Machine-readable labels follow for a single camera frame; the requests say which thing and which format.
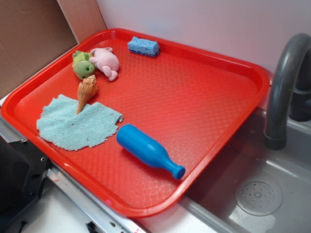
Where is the orange conch seashell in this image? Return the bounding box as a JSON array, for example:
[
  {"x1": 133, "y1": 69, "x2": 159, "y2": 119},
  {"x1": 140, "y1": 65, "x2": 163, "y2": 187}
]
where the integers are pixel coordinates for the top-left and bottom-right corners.
[{"x1": 76, "y1": 75, "x2": 98, "y2": 114}]

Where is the brown cardboard panel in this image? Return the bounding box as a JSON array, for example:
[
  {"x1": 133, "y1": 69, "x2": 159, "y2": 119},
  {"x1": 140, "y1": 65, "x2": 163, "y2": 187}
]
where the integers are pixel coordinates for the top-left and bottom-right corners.
[{"x1": 0, "y1": 0, "x2": 106, "y2": 98}]

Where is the pink plush toy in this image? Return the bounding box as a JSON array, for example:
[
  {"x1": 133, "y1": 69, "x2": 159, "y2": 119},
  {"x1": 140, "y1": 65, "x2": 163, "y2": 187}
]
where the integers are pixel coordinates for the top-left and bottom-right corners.
[{"x1": 89, "y1": 47, "x2": 120, "y2": 82}]

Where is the blue sponge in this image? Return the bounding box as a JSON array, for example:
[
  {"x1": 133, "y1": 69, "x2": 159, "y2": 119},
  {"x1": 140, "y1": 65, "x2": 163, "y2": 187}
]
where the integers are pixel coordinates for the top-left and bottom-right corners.
[{"x1": 128, "y1": 36, "x2": 160, "y2": 57}]

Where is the green plush toy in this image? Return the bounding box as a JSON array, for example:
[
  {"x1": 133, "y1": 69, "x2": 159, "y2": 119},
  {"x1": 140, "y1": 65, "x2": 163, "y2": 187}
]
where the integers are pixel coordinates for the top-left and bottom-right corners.
[{"x1": 72, "y1": 50, "x2": 95, "y2": 80}]

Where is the grey toy faucet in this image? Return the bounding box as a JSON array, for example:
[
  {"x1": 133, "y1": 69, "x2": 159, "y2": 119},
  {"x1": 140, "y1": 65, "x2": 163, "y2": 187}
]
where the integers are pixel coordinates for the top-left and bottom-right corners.
[{"x1": 264, "y1": 33, "x2": 311, "y2": 150}]

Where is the light blue cloth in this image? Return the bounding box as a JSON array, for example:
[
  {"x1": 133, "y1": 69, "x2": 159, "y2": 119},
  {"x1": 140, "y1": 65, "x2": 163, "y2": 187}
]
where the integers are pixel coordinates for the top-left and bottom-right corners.
[{"x1": 36, "y1": 95, "x2": 123, "y2": 151}]

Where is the blue plastic bottle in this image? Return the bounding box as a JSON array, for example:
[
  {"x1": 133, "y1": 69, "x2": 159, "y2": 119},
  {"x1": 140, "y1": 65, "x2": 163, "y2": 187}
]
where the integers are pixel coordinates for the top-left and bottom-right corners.
[{"x1": 117, "y1": 124, "x2": 186, "y2": 180}]

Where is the grey toy sink basin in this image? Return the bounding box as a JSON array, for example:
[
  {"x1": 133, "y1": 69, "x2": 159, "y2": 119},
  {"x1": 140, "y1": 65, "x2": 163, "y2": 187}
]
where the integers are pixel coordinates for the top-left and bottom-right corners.
[{"x1": 180, "y1": 109, "x2": 311, "y2": 233}]

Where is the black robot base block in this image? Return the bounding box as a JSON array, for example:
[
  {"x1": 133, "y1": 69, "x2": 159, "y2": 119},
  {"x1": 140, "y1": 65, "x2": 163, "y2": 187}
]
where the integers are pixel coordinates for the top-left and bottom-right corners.
[{"x1": 0, "y1": 138, "x2": 50, "y2": 233}]

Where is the red plastic tray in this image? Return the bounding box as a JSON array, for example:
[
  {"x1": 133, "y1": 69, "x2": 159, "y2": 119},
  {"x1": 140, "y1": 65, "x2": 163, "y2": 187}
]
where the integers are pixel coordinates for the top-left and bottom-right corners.
[{"x1": 1, "y1": 29, "x2": 270, "y2": 218}]

